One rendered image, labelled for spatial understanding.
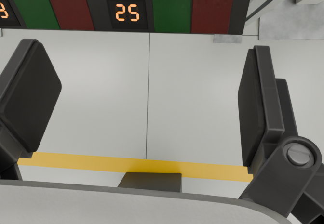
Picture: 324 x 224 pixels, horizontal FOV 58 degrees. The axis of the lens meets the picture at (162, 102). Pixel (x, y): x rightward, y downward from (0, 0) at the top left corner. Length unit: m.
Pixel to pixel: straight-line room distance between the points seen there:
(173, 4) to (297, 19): 0.73
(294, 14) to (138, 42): 0.45
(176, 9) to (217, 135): 0.71
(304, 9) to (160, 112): 0.51
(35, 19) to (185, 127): 0.70
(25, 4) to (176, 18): 0.12
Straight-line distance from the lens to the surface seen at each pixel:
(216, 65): 0.89
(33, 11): 0.27
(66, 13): 0.26
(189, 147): 0.93
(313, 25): 0.95
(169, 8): 0.23
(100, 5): 0.24
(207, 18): 0.24
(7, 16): 0.28
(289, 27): 0.93
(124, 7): 0.24
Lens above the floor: 0.89
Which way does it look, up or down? 80 degrees down
